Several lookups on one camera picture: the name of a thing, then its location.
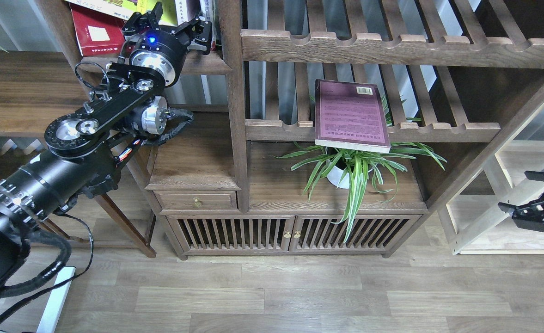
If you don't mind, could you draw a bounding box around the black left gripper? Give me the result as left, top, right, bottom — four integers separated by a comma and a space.
121, 1, 213, 87

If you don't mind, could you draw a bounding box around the white and red book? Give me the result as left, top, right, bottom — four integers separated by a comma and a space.
200, 0, 218, 51

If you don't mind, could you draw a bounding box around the purple book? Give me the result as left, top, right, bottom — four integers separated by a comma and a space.
314, 79, 391, 153

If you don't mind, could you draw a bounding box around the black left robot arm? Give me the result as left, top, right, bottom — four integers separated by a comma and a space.
0, 2, 213, 324

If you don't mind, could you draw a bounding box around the light wooden shelf unit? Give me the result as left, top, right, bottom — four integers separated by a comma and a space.
437, 95, 544, 255

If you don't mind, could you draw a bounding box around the dark wooden bookshelf cabinet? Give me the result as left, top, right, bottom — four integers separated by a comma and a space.
137, 0, 544, 259

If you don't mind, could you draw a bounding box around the dark wooden side table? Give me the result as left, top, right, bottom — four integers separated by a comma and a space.
0, 51, 156, 258

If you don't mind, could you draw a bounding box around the small wooden drawer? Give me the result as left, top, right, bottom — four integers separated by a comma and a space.
154, 191, 237, 210

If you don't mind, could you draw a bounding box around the right slatted cabinet door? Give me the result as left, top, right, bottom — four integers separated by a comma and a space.
282, 215, 420, 257

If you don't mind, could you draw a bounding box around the slatted cabinet door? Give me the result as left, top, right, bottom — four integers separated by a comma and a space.
167, 215, 296, 256
282, 215, 420, 257

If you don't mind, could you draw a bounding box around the green spider plant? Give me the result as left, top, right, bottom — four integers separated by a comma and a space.
275, 95, 447, 243

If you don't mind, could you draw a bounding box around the white plant pot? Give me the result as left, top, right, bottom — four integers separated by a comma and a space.
326, 149, 371, 189

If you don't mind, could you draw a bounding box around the left slatted cabinet door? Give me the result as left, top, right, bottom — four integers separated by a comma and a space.
167, 215, 296, 256

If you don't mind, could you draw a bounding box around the white metal bar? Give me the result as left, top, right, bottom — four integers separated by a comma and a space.
36, 266, 75, 333

